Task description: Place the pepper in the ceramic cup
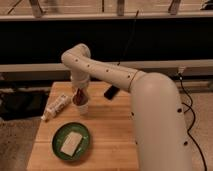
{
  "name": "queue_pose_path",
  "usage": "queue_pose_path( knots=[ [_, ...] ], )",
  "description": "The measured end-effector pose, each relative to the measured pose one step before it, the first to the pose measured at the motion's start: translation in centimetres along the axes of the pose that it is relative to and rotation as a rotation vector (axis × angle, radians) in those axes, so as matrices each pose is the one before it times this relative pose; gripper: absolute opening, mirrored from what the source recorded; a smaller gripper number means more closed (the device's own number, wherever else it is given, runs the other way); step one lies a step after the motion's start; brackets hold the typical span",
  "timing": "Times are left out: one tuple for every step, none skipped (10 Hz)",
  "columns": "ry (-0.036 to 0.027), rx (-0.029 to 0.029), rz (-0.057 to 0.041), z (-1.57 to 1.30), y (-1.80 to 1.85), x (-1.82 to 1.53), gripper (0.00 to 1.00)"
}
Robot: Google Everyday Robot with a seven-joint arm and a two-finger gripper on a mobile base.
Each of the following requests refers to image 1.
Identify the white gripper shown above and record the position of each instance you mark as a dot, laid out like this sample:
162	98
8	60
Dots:
79	84

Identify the white ceramic cup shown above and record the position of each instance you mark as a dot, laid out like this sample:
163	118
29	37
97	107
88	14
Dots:
83	108

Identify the white tube package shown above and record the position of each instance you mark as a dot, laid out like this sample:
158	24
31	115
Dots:
56	107

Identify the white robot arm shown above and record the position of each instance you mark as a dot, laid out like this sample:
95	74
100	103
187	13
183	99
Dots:
159	125

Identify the wooden table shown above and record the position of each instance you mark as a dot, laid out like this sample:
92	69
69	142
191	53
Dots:
110	125

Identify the pale rectangular sponge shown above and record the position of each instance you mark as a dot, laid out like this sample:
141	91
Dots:
71	143

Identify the red pepper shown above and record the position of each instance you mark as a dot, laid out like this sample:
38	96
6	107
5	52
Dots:
80	98

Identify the green round plate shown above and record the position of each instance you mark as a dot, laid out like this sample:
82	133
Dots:
60	136

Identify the black rectangular block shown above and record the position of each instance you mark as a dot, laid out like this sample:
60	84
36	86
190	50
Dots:
111	92

